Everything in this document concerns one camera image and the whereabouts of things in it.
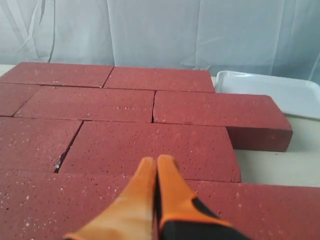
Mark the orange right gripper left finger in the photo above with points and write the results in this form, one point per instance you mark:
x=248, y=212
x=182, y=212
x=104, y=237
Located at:
x=131, y=215

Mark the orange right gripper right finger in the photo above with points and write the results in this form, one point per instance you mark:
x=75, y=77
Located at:
x=179, y=218

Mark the red brick back row left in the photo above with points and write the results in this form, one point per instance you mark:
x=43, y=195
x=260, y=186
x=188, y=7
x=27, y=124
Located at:
x=160, y=79

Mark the red brick row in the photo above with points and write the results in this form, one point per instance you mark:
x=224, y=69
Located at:
x=58, y=74
x=36, y=145
x=160, y=79

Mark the red brick middle row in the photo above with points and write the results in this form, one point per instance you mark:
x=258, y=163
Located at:
x=36, y=145

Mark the red brick back row right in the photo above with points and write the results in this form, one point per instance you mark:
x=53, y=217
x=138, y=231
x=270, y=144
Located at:
x=58, y=74

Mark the white plastic tray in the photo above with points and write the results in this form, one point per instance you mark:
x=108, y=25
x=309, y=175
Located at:
x=294, y=97

